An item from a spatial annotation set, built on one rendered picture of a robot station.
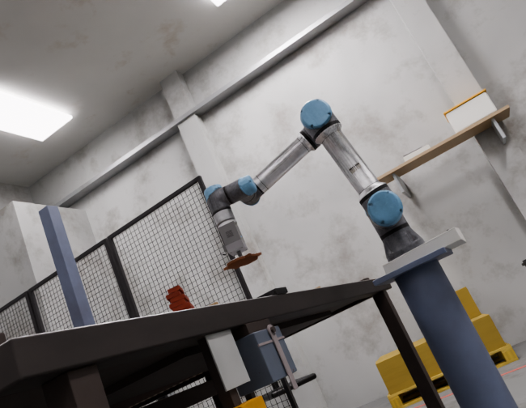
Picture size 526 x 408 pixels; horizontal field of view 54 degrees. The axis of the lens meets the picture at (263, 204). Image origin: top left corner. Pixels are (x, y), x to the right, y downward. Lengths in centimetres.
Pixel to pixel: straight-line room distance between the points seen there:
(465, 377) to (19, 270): 599
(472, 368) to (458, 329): 13
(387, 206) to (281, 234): 462
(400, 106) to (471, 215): 145
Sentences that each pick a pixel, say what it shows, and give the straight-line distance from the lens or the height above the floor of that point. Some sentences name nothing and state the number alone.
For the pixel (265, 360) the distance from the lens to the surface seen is 123.
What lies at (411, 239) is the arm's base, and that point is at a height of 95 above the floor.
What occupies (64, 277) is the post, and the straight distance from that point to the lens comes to 382.
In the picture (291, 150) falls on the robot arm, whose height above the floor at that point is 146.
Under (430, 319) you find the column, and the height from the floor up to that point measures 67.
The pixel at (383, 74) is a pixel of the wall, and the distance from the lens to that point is 636.
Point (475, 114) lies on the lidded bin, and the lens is 551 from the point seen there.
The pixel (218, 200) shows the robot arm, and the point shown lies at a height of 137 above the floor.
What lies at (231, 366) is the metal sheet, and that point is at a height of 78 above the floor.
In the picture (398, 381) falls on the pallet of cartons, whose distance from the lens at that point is 492.
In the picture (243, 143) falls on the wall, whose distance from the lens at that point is 675.
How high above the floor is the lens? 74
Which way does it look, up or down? 17 degrees up
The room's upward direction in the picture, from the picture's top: 24 degrees counter-clockwise
